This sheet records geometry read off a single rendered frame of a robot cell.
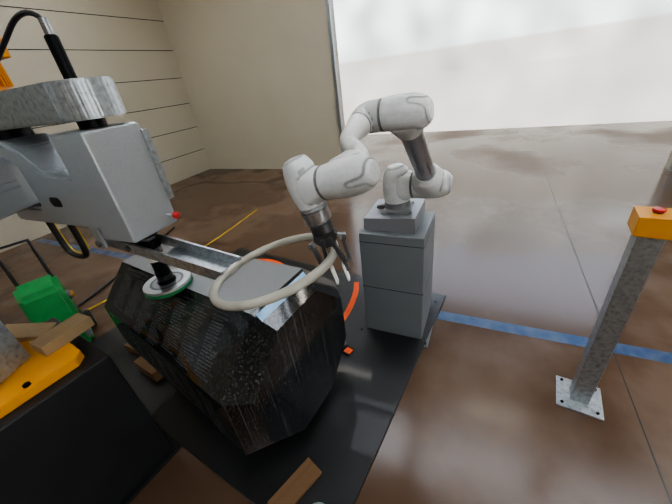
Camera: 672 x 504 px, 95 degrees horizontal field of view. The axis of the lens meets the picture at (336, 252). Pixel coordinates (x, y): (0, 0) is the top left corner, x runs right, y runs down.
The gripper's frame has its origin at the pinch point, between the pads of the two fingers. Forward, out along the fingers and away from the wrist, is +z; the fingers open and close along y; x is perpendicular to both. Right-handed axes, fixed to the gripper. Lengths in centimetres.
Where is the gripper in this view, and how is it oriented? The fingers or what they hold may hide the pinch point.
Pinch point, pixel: (340, 273)
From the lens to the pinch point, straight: 107.9
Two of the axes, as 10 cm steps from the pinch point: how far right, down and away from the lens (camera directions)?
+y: -9.4, 3.0, 1.7
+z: 3.4, 8.5, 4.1
